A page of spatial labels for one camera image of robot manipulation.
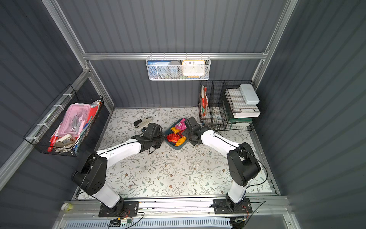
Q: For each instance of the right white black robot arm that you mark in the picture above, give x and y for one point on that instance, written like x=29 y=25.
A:
x=242 y=162

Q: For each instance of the yellow tea bag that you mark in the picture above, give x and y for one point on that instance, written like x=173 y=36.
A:
x=175 y=130
x=180 y=141

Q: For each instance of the beige black stapler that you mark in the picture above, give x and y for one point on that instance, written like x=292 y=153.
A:
x=142 y=122

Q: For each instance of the green paper tray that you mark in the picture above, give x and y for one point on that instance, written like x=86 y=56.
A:
x=240 y=124

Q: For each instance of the pink tea bag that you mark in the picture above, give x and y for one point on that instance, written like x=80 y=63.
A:
x=181 y=125

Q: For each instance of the yellow white alarm clock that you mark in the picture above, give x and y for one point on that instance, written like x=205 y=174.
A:
x=193 y=68

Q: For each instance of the red packet in organizer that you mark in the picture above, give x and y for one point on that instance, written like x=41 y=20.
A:
x=204 y=101

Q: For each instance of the black wire side basket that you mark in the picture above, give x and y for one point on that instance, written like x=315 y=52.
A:
x=44 y=137

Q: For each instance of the floral table mat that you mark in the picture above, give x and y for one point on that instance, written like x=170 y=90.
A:
x=166 y=172

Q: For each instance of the pink pencil case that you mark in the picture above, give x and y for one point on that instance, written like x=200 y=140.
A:
x=75 y=116

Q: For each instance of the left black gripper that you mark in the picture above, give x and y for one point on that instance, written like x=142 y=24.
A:
x=157 y=140

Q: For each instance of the white wire wall basket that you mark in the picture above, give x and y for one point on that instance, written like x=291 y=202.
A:
x=180 y=59

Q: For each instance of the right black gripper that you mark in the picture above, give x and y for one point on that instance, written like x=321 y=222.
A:
x=189 y=137

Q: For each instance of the white flat box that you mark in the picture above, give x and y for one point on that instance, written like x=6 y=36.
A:
x=249 y=95

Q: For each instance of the black wire desk organizer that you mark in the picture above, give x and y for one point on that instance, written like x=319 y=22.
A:
x=218 y=111

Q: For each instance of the blue box in basket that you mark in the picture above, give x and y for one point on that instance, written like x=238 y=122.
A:
x=157 y=69

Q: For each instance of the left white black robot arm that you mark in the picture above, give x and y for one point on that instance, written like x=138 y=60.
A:
x=91 y=174

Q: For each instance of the red tea bag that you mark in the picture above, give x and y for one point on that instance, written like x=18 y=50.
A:
x=173 y=138

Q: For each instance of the grey tape roll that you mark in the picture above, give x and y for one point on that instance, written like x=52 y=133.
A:
x=174 y=69

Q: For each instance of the teal plastic storage box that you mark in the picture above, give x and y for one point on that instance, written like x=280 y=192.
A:
x=169 y=131

